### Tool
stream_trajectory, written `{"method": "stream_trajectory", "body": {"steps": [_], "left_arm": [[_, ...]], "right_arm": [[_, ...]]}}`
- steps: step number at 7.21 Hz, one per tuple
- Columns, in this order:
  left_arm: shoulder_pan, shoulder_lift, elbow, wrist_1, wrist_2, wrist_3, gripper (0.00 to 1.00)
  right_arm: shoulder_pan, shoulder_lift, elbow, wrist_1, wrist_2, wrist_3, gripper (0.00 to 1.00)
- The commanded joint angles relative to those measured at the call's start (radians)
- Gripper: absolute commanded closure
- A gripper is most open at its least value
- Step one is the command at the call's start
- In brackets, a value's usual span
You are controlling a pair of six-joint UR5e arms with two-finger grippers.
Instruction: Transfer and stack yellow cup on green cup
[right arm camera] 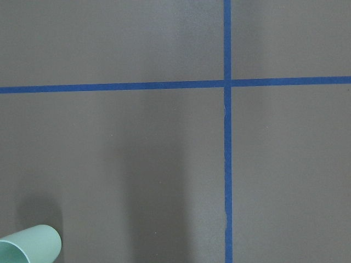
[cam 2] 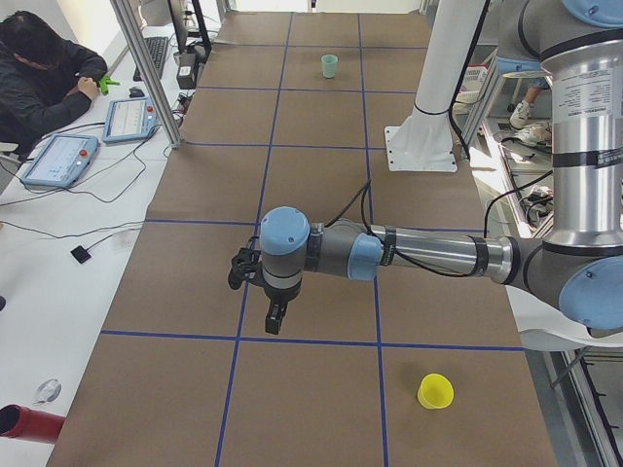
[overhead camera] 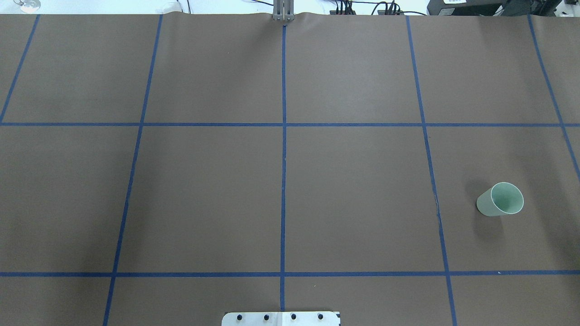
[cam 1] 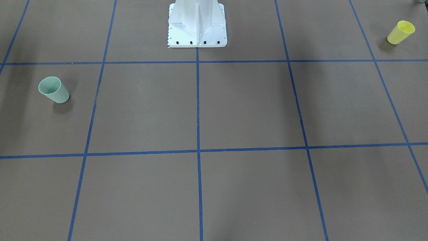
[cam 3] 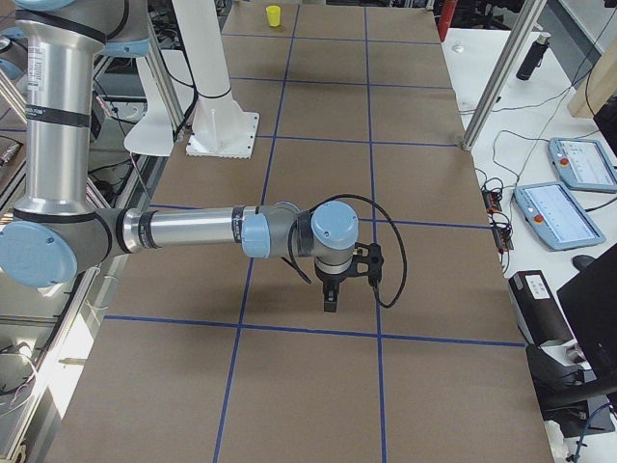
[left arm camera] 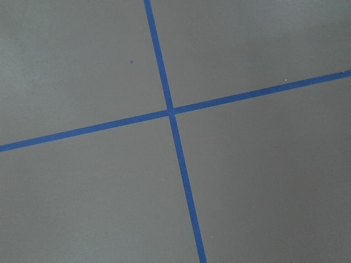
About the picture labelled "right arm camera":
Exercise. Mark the light green plastic cup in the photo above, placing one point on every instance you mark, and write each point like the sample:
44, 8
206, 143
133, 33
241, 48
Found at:
40, 243

